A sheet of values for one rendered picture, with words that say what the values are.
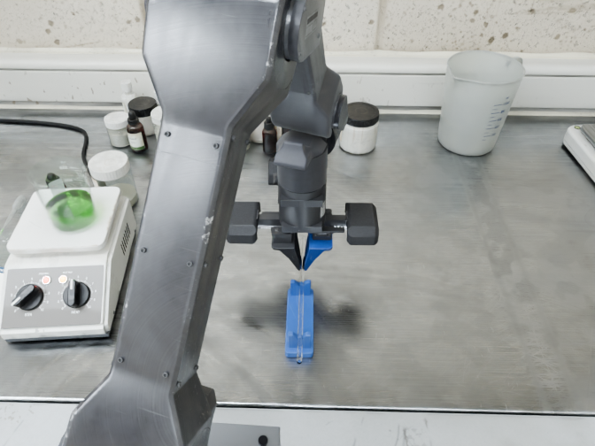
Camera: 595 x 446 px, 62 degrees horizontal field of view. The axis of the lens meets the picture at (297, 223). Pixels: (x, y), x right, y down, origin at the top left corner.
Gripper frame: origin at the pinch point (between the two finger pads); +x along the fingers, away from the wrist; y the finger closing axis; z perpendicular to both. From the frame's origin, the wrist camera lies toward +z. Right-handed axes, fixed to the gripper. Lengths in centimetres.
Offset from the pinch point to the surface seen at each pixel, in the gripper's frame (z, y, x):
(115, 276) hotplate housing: -4.4, 23.9, 0.6
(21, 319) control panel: -11.0, 33.3, 0.9
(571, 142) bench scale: 31, -48, 3
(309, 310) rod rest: -6.9, -1.0, 3.8
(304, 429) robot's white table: -22.0, -0.6, 4.7
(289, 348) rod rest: -12.6, 1.3, 3.7
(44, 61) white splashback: 45, 51, -5
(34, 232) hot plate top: -1.5, 33.8, -4.3
